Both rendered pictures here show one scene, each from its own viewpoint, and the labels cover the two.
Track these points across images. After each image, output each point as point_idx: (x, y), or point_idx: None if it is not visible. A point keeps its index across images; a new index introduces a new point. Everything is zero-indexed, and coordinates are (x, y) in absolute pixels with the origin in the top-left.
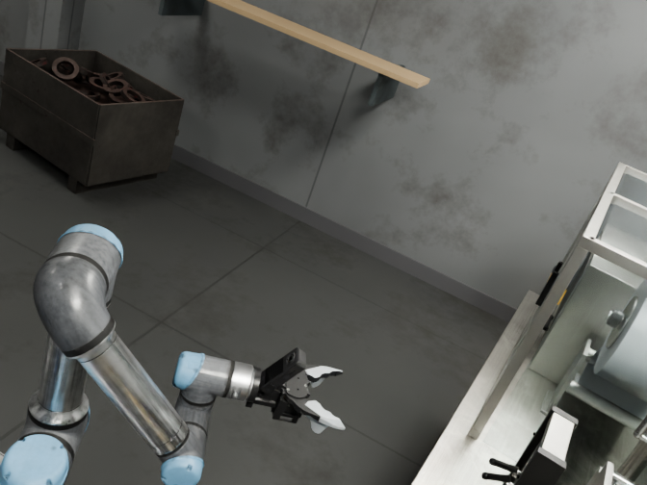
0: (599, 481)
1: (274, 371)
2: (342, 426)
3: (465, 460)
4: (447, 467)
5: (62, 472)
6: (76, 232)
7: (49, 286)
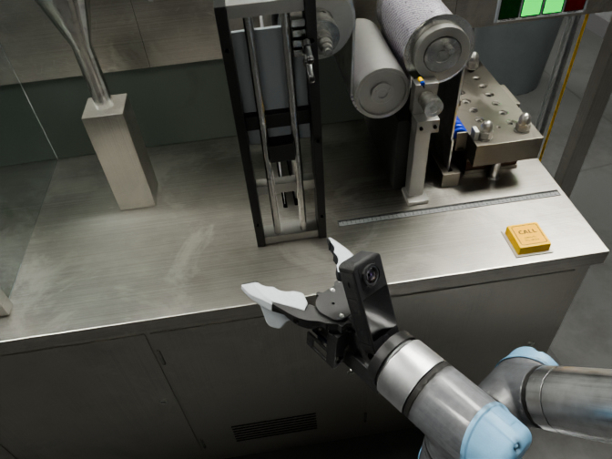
0: None
1: (382, 309)
2: (332, 239)
3: (64, 298)
4: (94, 305)
5: None
6: None
7: None
